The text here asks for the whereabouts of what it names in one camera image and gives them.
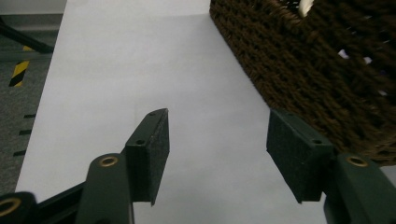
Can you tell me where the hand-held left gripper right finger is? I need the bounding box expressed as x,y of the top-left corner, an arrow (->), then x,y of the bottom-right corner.
266,108 -> 396,224

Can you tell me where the white item in basket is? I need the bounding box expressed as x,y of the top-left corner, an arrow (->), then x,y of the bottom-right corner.
298,0 -> 316,19

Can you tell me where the black metal stand leg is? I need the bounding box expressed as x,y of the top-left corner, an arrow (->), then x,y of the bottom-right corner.
0,18 -> 55,54

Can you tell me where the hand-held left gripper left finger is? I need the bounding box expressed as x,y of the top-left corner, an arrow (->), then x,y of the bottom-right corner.
75,107 -> 171,224

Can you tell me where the brown woven wicker basket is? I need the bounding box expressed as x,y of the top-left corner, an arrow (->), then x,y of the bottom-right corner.
209,0 -> 396,167

